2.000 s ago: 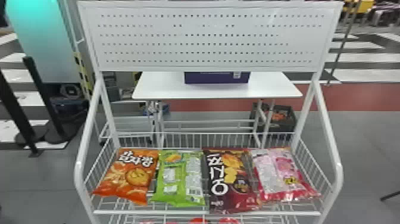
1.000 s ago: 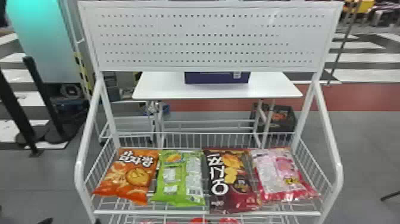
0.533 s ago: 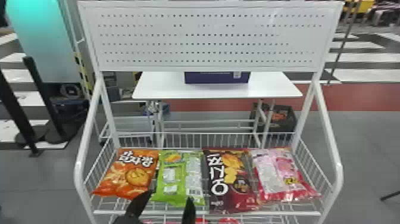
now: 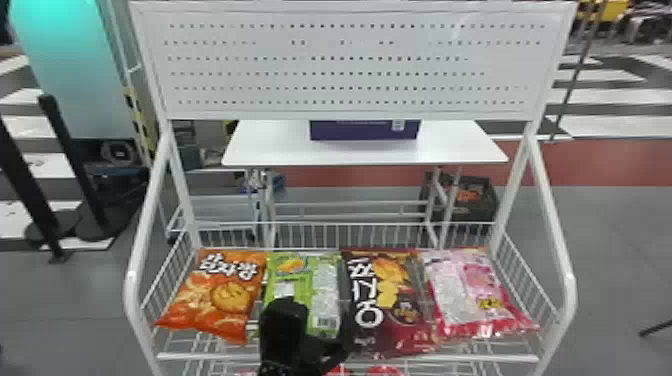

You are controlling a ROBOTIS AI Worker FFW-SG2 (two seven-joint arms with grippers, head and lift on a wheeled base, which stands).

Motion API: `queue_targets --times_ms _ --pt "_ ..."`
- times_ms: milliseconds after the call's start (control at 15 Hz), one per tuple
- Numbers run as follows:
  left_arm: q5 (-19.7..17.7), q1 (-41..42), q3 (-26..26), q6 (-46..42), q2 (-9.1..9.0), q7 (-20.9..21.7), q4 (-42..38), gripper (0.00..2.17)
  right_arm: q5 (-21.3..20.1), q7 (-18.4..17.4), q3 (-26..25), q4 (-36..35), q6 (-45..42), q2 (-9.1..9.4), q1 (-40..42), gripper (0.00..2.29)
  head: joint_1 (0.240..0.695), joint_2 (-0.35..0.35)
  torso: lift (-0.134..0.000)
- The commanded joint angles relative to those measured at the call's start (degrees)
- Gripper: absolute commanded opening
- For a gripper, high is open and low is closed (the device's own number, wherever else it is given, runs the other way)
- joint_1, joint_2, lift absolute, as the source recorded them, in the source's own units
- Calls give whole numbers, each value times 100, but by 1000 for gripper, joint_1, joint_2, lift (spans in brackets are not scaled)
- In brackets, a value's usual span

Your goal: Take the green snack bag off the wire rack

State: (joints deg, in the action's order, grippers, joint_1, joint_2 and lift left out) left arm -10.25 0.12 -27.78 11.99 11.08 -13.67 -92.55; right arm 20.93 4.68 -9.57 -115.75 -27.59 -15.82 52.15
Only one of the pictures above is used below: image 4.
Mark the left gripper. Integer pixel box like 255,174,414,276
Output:
307,313,365,376

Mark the dark red snack packet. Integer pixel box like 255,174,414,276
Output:
340,248,441,361

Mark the green snack packet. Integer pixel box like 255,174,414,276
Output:
261,251,344,340

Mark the pink snack packet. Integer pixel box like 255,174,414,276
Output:
419,247,540,341

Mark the orange snack packet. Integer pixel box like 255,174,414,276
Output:
154,249,268,346

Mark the black crate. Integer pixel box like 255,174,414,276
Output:
418,171,499,225

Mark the white side table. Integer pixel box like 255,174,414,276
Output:
220,119,510,249

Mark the blue box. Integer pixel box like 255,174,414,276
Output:
309,119,423,142

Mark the teal column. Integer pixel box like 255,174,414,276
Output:
8,0,139,141

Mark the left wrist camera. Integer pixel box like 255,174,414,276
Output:
257,297,310,365

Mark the white wire rack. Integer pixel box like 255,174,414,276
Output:
122,0,579,376

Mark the yellow black striped post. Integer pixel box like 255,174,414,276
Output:
122,85,160,165

